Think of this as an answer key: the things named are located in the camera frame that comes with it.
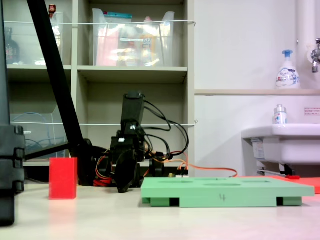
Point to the black table clamp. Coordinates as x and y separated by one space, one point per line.
157 168

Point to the clear bin with dark bottle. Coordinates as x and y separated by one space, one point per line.
30 50

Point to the large clear storage bin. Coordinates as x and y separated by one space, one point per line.
165 50

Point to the small clear sanitizer bottle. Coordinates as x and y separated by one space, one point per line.
280 116

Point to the notched black stack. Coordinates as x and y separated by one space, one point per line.
10 162

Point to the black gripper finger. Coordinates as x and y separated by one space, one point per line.
120 180
130 170

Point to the beige shelf unit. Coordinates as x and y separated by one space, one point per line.
132 72

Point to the thin black tripod leg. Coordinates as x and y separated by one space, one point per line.
47 150

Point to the chrome faucet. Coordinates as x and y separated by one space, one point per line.
315 57

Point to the teal box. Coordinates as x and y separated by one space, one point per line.
117 15

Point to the red square block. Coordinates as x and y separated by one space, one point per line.
62 178

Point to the flat orange block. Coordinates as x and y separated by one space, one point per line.
312 183

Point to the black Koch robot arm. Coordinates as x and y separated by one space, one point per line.
132 110

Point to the brown bottle with red cap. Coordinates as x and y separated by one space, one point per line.
52 10

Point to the clear file box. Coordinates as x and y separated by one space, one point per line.
37 135

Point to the green board with holes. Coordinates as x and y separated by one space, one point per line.
225 193

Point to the white foam soap bottle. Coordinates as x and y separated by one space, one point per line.
287 75

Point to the circuit board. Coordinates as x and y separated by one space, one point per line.
178 175

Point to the white sink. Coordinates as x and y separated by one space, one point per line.
287 145

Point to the dark glass bottle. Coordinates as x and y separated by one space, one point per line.
12 50

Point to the thick black tripod leg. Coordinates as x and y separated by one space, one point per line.
57 75

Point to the wall sign with red text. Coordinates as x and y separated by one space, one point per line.
312 111

